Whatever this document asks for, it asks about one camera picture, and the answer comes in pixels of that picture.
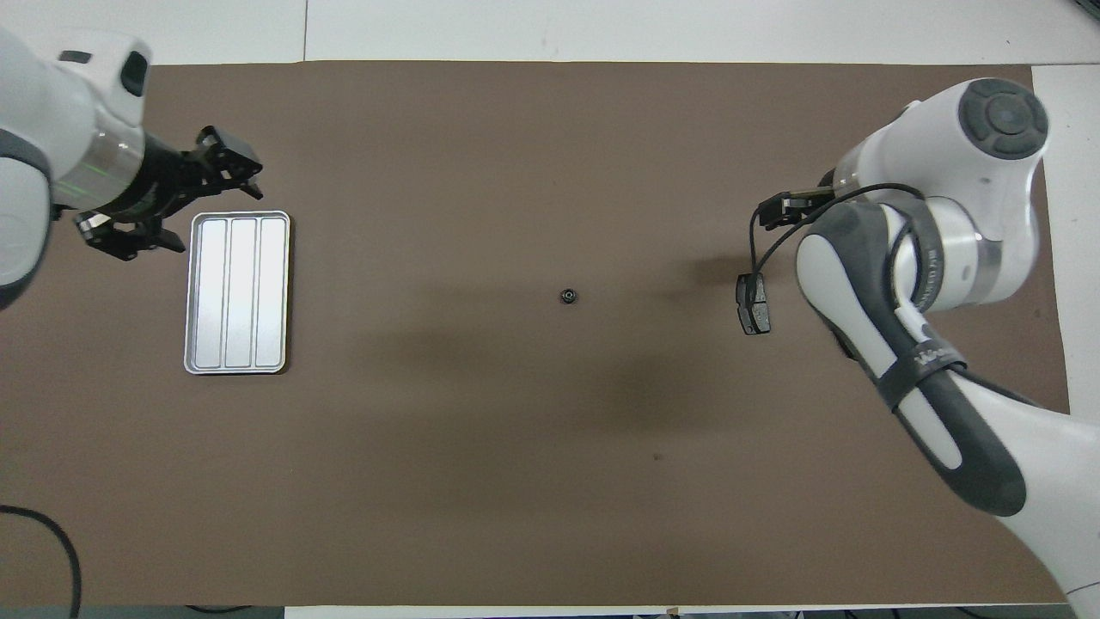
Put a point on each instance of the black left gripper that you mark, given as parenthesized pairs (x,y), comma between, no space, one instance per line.
(163,185)

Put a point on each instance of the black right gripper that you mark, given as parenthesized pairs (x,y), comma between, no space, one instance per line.
(797,208)

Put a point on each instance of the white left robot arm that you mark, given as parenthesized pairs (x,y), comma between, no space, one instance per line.
(51,112)

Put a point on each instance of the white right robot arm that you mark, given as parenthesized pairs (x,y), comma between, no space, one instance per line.
(962,249)

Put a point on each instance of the silver metal tray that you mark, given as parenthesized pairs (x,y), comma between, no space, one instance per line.
(236,292)

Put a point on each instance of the rectangular dark brake pad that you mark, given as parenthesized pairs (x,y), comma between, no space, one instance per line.
(754,303)

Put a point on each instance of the brown table mat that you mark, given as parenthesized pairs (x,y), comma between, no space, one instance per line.
(516,473)

